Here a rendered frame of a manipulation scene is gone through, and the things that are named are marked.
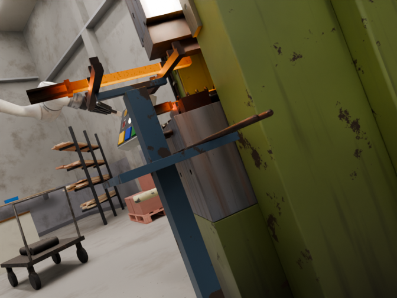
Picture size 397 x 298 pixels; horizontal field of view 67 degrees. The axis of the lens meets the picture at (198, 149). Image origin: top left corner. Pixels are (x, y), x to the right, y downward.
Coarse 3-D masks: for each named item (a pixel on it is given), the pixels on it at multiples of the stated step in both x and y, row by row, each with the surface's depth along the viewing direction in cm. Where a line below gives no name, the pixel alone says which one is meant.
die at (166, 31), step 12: (156, 24) 134; (168, 24) 136; (180, 24) 137; (144, 36) 143; (156, 36) 134; (168, 36) 135; (180, 36) 136; (192, 36) 141; (156, 48) 140; (168, 48) 145
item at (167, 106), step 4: (160, 104) 137; (164, 104) 139; (168, 104) 139; (172, 104) 139; (156, 108) 138; (160, 108) 138; (164, 108) 138; (168, 108) 139; (172, 108) 138; (156, 112) 137; (160, 112) 137; (164, 112) 139
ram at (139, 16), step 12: (132, 0) 140; (144, 0) 129; (156, 0) 130; (168, 0) 131; (132, 12) 150; (144, 12) 128; (156, 12) 129; (168, 12) 131; (180, 12) 134; (144, 24) 136
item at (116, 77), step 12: (180, 60) 91; (120, 72) 83; (132, 72) 84; (144, 72) 86; (156, 72) 88; (60, 84) 76; (72, 84) 78; (84, 84) 79; (108, 84) 83; (36, 96) 75; (48, 96) 75; (60, 96) 78; (72, 96) 80
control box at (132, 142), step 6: (150, 96) 182; (156, 96) 185; (126, 114) 197; (126, 120) 195; (126, 126) 192; (132, 126) 184; (120, 132) 199; (132, 138) 179; (120, 144) 194; (126, 144) 189; (132, 144) 188; (138, 144) 187; (126, 150) 200
